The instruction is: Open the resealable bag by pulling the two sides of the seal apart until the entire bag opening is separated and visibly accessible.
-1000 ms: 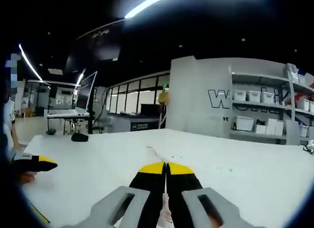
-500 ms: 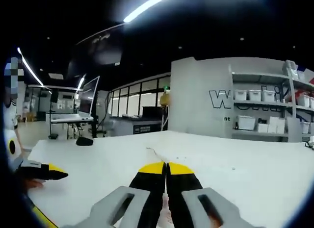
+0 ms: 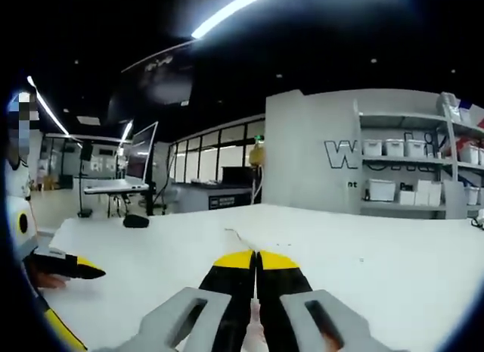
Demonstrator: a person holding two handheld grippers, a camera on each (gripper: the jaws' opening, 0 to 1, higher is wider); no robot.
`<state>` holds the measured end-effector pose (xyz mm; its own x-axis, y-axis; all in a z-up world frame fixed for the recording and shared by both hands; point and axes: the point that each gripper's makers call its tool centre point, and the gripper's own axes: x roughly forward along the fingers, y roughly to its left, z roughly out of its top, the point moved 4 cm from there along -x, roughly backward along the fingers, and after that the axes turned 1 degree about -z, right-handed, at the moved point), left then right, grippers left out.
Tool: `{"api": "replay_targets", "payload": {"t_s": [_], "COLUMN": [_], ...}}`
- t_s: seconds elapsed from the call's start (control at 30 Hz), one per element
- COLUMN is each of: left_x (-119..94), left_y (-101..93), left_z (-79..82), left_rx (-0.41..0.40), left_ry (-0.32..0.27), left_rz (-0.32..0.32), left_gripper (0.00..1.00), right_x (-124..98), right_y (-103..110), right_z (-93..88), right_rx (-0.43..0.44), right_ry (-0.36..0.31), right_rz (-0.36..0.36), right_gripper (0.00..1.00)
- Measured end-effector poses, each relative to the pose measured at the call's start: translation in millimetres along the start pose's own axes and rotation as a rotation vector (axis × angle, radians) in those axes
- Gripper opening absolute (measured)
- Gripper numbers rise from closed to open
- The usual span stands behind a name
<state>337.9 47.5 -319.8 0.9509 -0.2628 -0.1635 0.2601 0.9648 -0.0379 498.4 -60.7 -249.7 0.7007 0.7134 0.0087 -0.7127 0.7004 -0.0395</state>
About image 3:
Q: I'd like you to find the black pouch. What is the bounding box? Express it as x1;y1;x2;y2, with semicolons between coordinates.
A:
123;214;150;229

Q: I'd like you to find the large display screen on stand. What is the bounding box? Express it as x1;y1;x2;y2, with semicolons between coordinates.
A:
126;120;159;216

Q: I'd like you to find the clear resealable bag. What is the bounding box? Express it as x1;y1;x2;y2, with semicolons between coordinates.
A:
225;226;268;352

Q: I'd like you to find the row of white storage bins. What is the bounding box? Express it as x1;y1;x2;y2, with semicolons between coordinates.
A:
362;138;484;207

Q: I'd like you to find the person's left hand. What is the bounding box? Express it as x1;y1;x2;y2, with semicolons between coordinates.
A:
32;270;69;291

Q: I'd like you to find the grey metal shelving unit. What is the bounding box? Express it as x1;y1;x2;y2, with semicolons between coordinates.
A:
353;90;484;220

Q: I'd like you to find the grey counter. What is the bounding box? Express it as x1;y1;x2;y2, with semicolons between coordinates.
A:
172;181;264;213

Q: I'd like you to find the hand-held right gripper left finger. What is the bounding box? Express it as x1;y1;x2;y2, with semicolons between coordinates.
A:
94;249;256;352

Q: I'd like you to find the ceiling light strip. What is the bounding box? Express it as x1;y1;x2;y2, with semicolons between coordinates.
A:
191;0;288;39
26;75;72;138
120;120;135;143

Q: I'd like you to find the white desk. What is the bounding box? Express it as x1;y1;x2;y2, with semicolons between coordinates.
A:
82;177;150;219

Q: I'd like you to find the person's white shirt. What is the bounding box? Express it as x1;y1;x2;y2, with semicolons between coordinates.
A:
5;158;33;201

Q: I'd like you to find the black monitor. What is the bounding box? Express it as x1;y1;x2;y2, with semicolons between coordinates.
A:
221;165;253;185

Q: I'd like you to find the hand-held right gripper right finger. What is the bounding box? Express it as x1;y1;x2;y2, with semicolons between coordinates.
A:
256;249;409;352

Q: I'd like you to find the dark ceiling-hung screen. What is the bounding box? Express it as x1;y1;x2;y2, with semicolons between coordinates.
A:
120;39;197;106

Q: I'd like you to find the yellow bag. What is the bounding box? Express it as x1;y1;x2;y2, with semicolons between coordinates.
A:
248;142;267;167

